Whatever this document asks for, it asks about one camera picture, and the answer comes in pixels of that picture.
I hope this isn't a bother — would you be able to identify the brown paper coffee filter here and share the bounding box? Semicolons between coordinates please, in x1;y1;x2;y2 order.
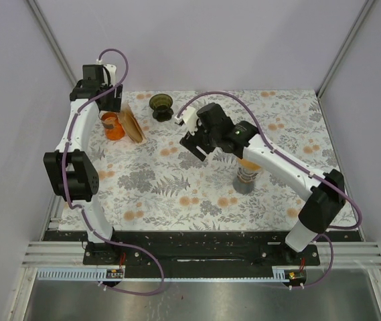
238;158;260;171

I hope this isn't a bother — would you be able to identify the glass coffee carafe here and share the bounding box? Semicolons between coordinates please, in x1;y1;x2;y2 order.
232;167;258;195

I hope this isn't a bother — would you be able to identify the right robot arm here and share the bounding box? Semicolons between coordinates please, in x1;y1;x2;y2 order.
175;103;346;265

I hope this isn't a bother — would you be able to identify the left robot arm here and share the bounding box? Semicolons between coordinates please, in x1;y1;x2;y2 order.
43;62;123;264

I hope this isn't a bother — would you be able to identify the brown coffee filter stack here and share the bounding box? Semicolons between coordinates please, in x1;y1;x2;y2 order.
118;102;147;144

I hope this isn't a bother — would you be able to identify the dark green dripper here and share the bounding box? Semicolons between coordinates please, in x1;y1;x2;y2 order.
149;94;173;122

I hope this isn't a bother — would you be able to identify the glass of orange liquid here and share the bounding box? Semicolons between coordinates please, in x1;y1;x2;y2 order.
100;112;125;141

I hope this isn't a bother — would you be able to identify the floral tablecloth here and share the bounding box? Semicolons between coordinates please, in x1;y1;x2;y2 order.
58;89;360;232

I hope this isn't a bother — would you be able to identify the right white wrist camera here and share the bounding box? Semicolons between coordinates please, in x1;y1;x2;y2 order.
174;107;198;136

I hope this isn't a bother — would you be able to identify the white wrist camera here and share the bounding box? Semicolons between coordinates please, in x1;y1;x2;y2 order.
174;107;198;136
96;60;117;86

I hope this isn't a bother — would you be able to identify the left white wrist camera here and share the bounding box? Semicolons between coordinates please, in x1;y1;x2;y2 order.
96;60;117;86

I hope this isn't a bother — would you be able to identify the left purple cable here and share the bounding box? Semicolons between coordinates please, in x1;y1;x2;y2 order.
62;49;167;296

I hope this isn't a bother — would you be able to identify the purple cable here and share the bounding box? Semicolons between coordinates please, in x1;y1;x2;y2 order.
176;90;365;290
62;49;167;296

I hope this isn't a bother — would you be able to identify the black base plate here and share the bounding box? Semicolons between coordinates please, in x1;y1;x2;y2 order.
82;230;320;268

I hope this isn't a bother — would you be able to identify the white slotted cable duct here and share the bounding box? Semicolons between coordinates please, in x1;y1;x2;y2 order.
37;265;306;284

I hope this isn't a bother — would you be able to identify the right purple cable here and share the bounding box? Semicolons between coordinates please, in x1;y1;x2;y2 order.
176;90;365;290

